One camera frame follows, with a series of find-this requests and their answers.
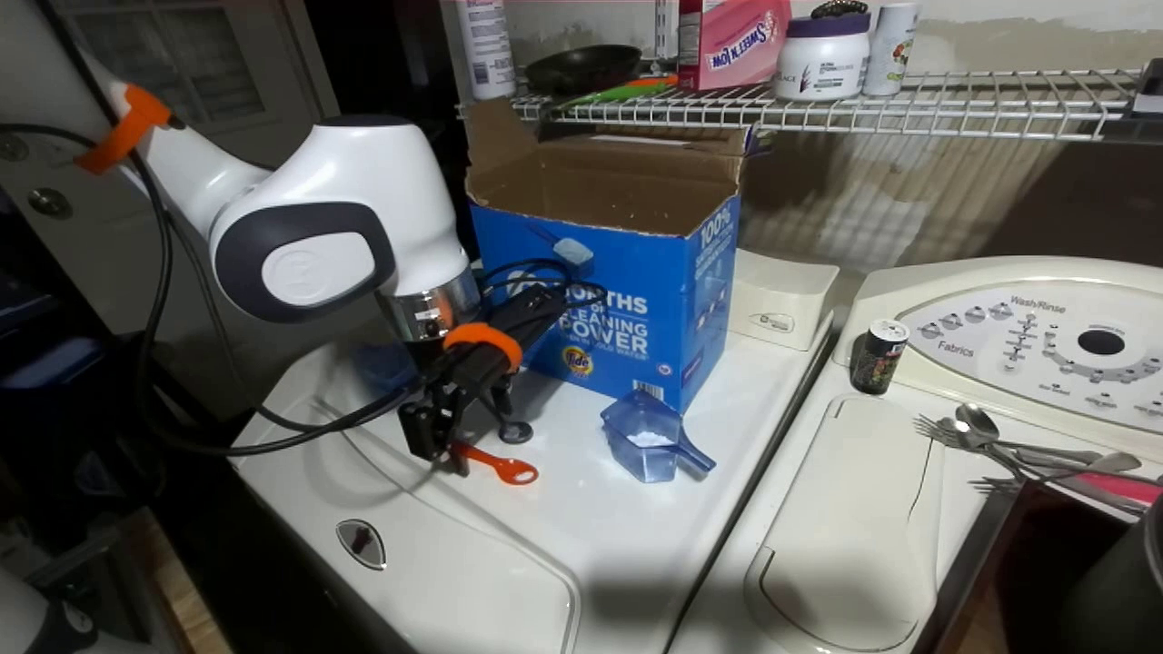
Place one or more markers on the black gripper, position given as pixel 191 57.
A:
pixel 466 388

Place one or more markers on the orange plastic spoon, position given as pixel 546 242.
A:
pixel 512 471

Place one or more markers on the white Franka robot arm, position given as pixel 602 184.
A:
pixel 365 184

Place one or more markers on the dark metal spoon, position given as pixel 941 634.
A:
pixel 517 430

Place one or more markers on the blue plastic scoop cup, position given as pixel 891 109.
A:
pixel 656 441

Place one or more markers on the silver metal spoon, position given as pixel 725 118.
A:
pixel 974 420
pixel 944 435

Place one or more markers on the oval metal washer badge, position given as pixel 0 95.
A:
pixel 365 544

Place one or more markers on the white washing machine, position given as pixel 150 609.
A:
pixel 510 548

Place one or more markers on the blue Tide detergent box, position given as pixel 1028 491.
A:
pixel 630 303

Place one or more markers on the wooden plank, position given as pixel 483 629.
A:
pixel 195 613

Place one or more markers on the tall white bottle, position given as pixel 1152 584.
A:
pixel 489 49

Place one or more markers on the orange green plastic item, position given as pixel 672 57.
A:
pixel 638 87

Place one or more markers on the small dark jar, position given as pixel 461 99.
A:
pixel 878 361

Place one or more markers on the slim clear bottle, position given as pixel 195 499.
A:
pixel 665 30

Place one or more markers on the pink red carton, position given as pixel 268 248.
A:
pixel 740 40

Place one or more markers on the white jar purple lid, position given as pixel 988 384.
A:
pixel 823 58

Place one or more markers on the dark brown tray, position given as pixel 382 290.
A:
pixel 1003 584

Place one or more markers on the white spray can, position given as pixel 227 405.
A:
pixel 891 49

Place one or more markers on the round dryer control dial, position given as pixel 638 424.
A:
pixel 1101 340

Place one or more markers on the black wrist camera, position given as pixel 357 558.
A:
pixel 527 319

